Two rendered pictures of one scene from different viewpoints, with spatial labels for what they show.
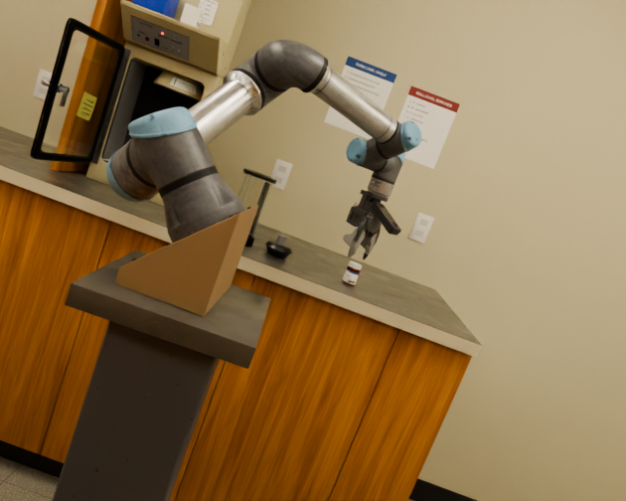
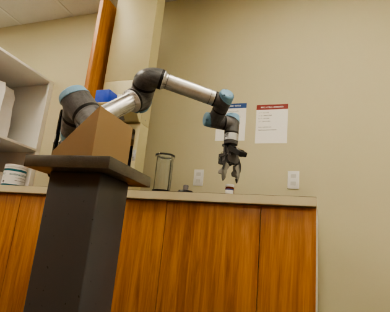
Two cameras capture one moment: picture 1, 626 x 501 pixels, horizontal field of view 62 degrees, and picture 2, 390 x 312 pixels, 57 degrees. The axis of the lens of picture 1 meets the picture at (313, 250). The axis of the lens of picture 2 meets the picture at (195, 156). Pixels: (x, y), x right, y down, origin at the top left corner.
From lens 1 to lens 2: 0.83 m
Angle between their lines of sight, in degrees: 32
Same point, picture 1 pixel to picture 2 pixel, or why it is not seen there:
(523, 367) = not seen: outside the picture
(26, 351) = not seen: hidden behind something
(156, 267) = (67, 144)
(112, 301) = (43, 156)
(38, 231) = not seen: hidden behind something
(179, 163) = (77, 101)
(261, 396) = (187, 281)
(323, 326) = (213, 220)
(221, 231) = (93, 116)
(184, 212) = (80, 119)
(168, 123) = (72, 88)
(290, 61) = (145, 73)
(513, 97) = (317, 88)
